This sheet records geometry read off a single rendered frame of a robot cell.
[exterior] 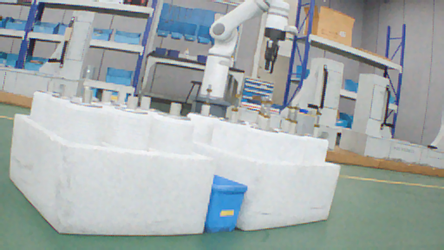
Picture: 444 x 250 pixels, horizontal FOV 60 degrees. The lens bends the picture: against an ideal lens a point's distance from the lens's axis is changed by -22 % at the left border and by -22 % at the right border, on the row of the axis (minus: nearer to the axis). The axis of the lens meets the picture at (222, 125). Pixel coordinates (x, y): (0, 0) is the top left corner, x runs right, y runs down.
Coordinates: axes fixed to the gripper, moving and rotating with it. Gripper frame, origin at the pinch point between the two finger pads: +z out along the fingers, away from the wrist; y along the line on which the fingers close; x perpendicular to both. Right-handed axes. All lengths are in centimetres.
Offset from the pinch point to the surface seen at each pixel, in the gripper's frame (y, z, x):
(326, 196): 16.9, 33.8, 28.9
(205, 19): -557, -80, -195
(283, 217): 34, 39, 18
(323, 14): -505, -120, -9
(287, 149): 29.3, 21.0, 14.0
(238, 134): 31.7, 19.7, 0.3
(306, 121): -7.2, 14.2, 15.6
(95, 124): 81, 19, -17
